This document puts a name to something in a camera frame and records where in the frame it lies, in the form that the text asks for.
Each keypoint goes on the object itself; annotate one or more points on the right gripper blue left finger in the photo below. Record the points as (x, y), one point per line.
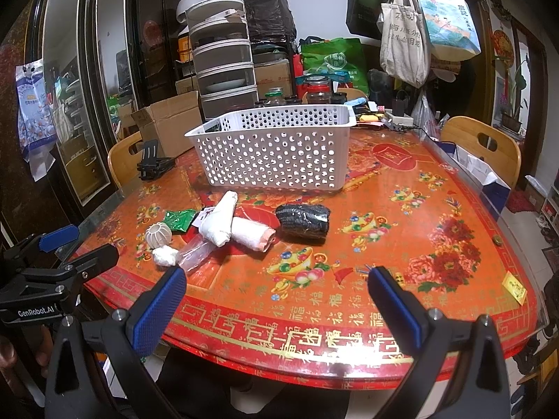
(152, 311)

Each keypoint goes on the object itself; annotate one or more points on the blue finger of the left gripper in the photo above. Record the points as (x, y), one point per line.
(52, 241)
(95, 262)

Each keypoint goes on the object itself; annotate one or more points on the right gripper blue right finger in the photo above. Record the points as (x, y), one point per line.
(403, 314)

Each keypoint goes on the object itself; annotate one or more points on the small white cotton wad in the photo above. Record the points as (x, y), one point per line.
(165, 256)

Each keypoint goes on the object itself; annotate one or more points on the white ribbed plastic ball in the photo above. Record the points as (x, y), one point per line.
(158, 235)

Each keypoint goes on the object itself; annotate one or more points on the green foil packet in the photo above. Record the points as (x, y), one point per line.
(180, 221)

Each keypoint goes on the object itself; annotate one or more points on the white towel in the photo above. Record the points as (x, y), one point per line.
(216, 226)

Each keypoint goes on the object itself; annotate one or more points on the white pink cloth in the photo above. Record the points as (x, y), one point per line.
(254, 235)

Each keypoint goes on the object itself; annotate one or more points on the black cloth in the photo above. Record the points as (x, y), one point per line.
(306, 221)

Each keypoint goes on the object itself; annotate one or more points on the white cartoon snack packet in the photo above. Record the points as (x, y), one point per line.
(201, 216)

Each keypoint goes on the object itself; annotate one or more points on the person left hand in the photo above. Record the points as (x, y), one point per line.
(9, 358)

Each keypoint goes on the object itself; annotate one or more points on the red patterned tablecloth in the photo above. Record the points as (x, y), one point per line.
(300, 312)

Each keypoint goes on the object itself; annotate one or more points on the left wooden chair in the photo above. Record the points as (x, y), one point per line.
(123, 159)

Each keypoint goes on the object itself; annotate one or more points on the wooden chair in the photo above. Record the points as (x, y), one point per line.
(123, 159)
(495, 148)

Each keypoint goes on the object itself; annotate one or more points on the black phone clamp stand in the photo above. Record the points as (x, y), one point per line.
(151, 166)

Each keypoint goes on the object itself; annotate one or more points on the blue white hanging packet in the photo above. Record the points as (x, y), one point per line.
(36, 130)

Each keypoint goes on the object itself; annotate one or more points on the open cardboard box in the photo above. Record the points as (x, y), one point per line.
(168, 121)

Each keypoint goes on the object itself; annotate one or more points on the right wooden chair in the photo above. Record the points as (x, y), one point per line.
(495, 148)

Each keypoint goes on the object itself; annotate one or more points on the white perforated plastic basket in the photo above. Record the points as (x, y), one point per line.
(294, 147)

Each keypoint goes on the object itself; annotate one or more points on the green lid glass jar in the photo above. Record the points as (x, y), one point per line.
(274, 97)

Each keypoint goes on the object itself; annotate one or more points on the brown cardboard box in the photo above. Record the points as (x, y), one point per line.
(277, 74)

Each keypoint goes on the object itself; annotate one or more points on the red lid pickle jar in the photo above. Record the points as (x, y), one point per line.
(318, 89)

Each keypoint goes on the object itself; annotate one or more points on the grey plastic drawer tower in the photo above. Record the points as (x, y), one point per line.
(222, 56)

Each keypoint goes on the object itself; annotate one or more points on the beige canvas tote bag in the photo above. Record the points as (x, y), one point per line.
(404, 52)

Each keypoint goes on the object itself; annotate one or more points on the green shopping bag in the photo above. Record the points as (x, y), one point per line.
(342, 59)

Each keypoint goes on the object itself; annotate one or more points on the black plastic bag bundle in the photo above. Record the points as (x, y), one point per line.
(270, 21)

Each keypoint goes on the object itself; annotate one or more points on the blue illustrated tote bag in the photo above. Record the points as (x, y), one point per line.
(451, 29)

